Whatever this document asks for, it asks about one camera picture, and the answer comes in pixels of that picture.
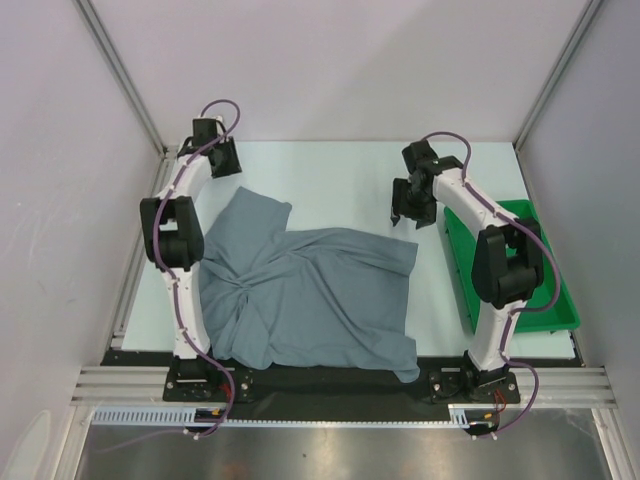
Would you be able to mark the left aluminium corner post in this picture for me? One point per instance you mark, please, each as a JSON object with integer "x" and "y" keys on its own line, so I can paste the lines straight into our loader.
{"x": 115, "y": 64}

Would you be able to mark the grey-blue t shirt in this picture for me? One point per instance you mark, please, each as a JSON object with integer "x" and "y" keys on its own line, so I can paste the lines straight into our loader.
{"x": 332, "y": 297}

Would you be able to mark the right aluminium corner post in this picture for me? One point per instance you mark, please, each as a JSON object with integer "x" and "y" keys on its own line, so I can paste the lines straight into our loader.
{"x": 576, "y": 38}

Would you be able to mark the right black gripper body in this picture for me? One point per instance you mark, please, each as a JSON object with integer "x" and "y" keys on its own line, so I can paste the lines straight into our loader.
{"x": 412, "y": 198}

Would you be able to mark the aluminium corner post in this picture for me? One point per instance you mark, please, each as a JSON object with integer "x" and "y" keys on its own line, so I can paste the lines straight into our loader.
{"x": 115, "y": 64}
{"x": 576, "y": 38}

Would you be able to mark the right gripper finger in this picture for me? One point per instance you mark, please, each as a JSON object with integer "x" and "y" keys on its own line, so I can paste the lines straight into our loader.
{"x": 426, "y": 218}
{"x": 397, "y": 213}

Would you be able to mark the white slotted cable duct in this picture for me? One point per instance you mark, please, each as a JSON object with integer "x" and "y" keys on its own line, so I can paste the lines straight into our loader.
{"x": 201, "y": 418}

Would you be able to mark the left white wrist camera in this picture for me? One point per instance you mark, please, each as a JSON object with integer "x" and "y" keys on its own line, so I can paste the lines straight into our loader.
{"x": 213, "y": 126}

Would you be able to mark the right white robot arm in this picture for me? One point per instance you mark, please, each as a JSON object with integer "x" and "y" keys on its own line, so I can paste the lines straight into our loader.
{"x": 508, "y": 261}

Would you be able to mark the aluminium frame rail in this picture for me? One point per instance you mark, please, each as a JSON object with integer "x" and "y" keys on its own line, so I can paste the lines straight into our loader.
{"x": 142, "y": 385}

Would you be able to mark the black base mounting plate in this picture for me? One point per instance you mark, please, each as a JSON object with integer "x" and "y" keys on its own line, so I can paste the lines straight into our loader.
{"x": 440, "y": 380}

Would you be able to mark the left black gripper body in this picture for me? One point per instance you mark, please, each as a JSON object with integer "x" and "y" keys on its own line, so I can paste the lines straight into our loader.
{"x": 229, "y": 163}

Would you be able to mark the green plastic tray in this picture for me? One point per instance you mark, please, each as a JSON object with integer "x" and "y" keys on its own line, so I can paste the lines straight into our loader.
{"x": 562, "y": 316}

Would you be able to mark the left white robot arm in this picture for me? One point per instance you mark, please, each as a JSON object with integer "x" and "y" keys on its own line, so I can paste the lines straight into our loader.
{"x": 172, "y": 235}

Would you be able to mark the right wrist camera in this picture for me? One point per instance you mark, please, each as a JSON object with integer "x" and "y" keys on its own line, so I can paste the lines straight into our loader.
{"x": 417, "y": 153}

